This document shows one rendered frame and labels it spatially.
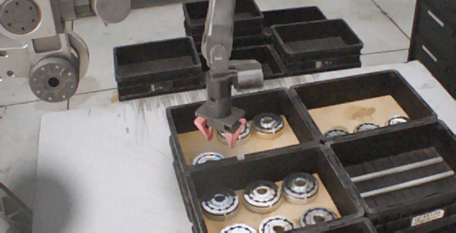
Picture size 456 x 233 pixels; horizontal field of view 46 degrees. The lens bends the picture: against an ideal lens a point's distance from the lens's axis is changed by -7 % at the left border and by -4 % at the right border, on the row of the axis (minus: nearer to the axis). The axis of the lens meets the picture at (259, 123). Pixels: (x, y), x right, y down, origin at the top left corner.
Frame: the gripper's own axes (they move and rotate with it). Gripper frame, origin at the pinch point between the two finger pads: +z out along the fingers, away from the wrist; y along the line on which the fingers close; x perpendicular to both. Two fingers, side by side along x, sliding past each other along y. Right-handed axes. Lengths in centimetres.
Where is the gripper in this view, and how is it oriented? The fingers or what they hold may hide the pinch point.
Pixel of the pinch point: (221, 141)
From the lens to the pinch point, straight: 140.5
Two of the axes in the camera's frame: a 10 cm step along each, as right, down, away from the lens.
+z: -0.1, 8.0, 6.1
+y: -8.8, -3.0, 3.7
